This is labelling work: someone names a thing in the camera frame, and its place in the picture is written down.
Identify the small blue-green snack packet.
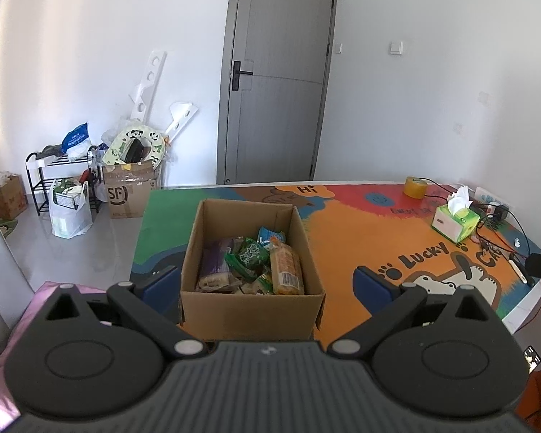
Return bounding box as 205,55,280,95
251,271,276,297

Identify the clear brown snack bar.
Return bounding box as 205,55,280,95
197,275,245,295

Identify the long purple snack packet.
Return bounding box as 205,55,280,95
200,238,235,281

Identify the white pen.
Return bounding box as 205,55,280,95
509,256,536,286

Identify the green snack packet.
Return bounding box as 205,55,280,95
225,237,271,277

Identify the short white foam board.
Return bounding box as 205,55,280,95
164,101,199,143

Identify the colourful cat table mat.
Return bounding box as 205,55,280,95
129,183,541,331

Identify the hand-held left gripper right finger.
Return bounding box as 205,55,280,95
326,265,497,358

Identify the black door handle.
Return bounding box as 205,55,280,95
231,60,255,91

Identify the grey door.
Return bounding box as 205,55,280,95
216,0,339,186

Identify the brown tape roll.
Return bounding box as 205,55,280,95
403,176,427,198

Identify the tall white foam board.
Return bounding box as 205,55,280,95
128,49,168,128

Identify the blue snack packet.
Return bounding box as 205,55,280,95
257,226,286,247

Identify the small cardboard box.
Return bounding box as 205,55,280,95
0,173,28,220

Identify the white plastic shopping bag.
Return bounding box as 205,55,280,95
49,178,93,239

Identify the black shoe rack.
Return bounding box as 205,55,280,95
25,150,105,216

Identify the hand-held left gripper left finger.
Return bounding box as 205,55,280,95
40,264,208,358

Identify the blue plastic bag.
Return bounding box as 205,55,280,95
62,122,91,154

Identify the white chair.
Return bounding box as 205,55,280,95
0,206,38,371

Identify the orange biscuit packet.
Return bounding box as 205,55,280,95
269,242,305,297

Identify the white power strip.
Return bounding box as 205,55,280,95
473,187,515,211

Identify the green tissue box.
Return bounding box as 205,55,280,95
431,186,480,243

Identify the printed brown cardboard box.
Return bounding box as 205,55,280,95
103,161,161,220

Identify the panda print toilet seat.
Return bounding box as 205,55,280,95
103,122,167,168

